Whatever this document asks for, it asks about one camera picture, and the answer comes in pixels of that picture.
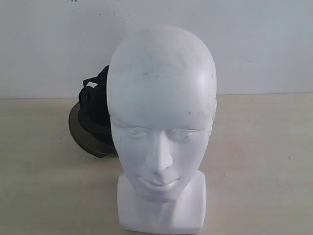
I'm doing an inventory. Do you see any black helmet with tinted visor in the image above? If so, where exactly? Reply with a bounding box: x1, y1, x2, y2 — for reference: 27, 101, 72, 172
68, 66, 117, 158

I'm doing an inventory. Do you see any white mannequin head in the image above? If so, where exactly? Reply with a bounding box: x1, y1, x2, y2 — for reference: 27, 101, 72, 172
107, 25, 217, 235

